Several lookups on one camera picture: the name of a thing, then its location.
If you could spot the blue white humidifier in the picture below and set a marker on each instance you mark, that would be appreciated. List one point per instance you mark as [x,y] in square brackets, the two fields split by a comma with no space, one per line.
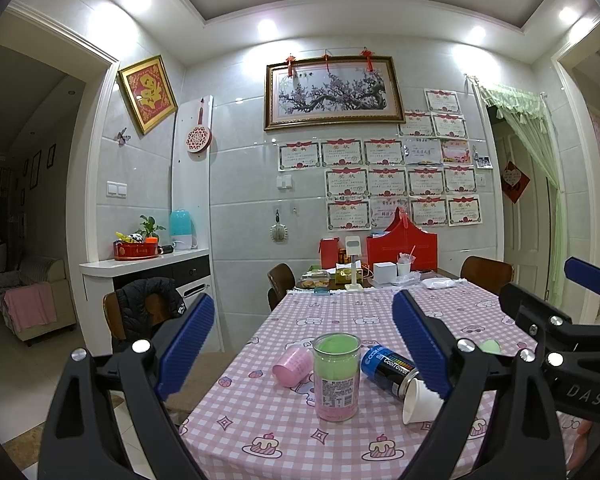
[181,230]

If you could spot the group of award certificates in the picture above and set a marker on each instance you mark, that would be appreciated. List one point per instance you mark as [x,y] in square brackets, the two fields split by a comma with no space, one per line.
[380,180]

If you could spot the pink plastic cup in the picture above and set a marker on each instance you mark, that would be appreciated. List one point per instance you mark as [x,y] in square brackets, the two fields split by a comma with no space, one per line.
[292,366]

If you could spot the white sideboard cabinet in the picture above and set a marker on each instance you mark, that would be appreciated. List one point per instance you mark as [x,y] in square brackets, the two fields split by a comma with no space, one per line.
[190,272]

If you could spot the gold framed red picture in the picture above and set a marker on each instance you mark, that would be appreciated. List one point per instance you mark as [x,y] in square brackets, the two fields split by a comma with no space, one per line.
[146,94]

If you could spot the white door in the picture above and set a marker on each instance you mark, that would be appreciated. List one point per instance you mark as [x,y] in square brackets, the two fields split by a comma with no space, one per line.
[527,240]

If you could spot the black jacket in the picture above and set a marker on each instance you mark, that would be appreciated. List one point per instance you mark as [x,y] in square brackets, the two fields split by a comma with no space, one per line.
[145,307]

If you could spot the round hanging brush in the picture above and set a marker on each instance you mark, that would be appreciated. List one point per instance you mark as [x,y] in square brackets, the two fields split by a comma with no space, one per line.
[278,232]

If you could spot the white light switch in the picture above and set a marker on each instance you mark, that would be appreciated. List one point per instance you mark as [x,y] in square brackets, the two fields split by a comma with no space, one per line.
[116,189]

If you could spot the clear food container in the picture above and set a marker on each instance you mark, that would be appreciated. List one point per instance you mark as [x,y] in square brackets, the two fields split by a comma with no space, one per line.
[316,280]

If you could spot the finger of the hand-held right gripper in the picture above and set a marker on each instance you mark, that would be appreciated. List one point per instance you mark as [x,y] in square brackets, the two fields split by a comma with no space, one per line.
[587,275]
[525,307]

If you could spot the brown wooden chair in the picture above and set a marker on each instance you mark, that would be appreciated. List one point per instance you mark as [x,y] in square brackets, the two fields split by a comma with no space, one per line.
[485,272]
[111,312]
[280,285]

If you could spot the red knot ornament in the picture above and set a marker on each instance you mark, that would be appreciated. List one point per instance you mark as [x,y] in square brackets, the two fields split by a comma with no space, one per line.
[291,63]
[326,62]
[366,59]

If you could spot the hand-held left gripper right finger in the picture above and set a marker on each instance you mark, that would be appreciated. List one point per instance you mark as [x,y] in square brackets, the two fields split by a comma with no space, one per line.
[420,345]

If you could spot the white wall outlet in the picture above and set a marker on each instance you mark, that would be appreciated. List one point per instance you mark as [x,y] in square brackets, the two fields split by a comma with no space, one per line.
[283,180]

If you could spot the pink checked tablecloth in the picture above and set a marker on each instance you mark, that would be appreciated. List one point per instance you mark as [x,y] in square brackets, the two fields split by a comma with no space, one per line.
[260,410]

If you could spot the pink blanket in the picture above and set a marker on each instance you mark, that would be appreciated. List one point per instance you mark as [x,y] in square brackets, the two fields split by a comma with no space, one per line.
[30,306]

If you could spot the small green object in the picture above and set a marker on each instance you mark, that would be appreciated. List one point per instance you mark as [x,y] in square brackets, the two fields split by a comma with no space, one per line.
[490,346]

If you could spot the blue black drink can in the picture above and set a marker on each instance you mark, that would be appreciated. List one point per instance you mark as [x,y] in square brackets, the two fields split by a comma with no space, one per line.
[387,367]

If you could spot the large red gift bag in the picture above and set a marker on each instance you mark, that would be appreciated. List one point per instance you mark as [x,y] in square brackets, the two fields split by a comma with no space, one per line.
[420,250]

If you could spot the red diamond door decoration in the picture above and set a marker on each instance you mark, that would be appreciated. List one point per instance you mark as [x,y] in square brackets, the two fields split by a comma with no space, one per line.
[515,180]

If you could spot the white paper cup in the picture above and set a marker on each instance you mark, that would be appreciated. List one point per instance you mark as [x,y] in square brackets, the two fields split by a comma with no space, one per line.
[420,404]

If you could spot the butterfly wall decoration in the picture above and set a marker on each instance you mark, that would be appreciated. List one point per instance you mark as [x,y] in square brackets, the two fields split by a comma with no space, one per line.
[122,136]

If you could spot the small green potted plant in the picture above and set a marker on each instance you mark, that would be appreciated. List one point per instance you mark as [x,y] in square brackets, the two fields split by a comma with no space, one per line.
[148,226]

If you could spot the small wall photo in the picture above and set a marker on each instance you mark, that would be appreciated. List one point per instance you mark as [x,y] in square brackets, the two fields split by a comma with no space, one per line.
[482,161]

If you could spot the white phone stand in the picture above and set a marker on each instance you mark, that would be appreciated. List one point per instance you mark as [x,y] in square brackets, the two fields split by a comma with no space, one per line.
[352,250]

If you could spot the green lace curtain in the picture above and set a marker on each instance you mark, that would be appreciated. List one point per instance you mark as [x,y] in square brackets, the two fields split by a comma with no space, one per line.
[555,220]

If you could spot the small red gift bag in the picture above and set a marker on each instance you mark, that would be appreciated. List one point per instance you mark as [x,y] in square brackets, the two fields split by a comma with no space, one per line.
[329,254]

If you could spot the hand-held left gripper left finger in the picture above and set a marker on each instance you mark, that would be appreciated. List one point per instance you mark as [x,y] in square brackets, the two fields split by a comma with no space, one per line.
[185,345]

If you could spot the pink round hanging ornament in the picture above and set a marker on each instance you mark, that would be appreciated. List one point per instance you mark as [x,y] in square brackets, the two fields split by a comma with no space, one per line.
[200,137]

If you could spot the framed blossom painting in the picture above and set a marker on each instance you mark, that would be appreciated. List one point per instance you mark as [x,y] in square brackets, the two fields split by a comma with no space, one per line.
[334,91]

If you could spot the beige sofa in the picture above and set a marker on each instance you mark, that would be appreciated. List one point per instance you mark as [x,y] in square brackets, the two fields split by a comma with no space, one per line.
[45,270]

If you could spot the green and pink jar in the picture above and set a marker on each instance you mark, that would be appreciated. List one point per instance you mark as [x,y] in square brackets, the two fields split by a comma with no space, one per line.
[336,385]

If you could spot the white plastic bag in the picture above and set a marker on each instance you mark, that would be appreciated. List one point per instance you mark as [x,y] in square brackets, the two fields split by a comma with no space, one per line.
[440,284]

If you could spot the white box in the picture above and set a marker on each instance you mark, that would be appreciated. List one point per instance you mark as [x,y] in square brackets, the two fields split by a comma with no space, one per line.
[385,273]

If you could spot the plastic cup with straw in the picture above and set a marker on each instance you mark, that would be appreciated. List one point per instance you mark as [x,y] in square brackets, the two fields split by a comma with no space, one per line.
[405,266]

